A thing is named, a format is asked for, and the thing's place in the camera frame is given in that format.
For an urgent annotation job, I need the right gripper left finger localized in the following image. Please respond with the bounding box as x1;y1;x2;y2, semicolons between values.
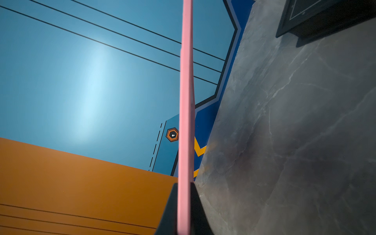
154;183;178;235

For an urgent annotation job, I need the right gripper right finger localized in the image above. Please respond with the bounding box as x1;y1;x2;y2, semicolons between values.
191;182;214;235

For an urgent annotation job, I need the black grey chessboard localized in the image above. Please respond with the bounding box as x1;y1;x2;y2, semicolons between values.
276;0;376;40

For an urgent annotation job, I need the pink writing tablet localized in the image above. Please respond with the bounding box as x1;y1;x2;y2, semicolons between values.
177;0;195;235

